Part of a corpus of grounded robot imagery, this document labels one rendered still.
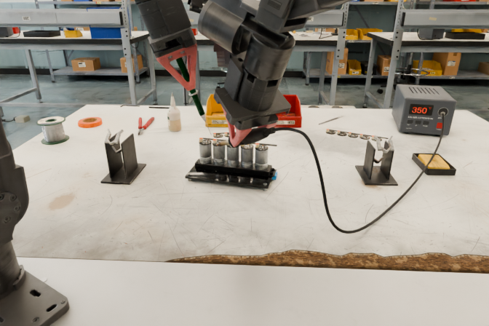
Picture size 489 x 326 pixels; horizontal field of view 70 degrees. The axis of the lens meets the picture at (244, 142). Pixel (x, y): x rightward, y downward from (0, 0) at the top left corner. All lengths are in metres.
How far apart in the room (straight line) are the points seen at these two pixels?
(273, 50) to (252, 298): 0.29
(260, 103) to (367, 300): 0.28
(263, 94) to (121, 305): 0.31
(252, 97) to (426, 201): 0.36
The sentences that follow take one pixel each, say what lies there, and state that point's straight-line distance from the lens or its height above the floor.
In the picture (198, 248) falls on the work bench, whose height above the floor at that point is 0.75.
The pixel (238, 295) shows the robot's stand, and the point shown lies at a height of 0.75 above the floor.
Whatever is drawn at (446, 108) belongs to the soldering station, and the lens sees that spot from 0.97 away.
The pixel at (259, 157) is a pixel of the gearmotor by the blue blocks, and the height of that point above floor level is 0.80.
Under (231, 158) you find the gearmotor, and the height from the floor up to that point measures 0.79.
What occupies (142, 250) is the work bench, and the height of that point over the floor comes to 0.75.
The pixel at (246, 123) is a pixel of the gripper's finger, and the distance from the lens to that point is 0.49.
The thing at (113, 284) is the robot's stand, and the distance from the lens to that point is 0.48.
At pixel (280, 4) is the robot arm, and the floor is 1.06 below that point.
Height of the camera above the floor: 1.07
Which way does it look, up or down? 23 degrees down
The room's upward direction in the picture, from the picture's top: straight up
